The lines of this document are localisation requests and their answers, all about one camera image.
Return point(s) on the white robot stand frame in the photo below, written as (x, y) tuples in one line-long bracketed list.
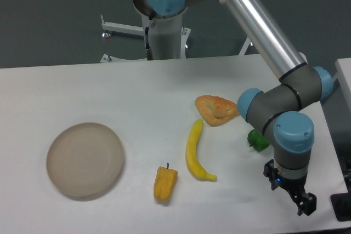
[(169, 39)]

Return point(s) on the triangular pastry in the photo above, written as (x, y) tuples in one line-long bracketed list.
[(215, 110)]

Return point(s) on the yellow bell pepper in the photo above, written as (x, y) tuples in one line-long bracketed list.
[(164, 184)]

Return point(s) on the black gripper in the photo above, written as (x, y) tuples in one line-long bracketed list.
[(292, 181)]

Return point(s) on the beige round plate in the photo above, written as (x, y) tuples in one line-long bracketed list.
[(85, 161)]

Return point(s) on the white table at right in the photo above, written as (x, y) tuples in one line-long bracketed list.
[(343, 67)]

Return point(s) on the yellow banana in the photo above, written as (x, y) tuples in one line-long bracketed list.
[(194, 166)]

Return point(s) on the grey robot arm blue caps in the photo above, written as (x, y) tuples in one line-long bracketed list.
[(275, 114)]

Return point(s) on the green bell pepper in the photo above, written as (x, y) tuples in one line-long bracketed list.
[(257, 141)]

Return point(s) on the black device at right edge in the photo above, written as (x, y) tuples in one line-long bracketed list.
[(341, 201)]

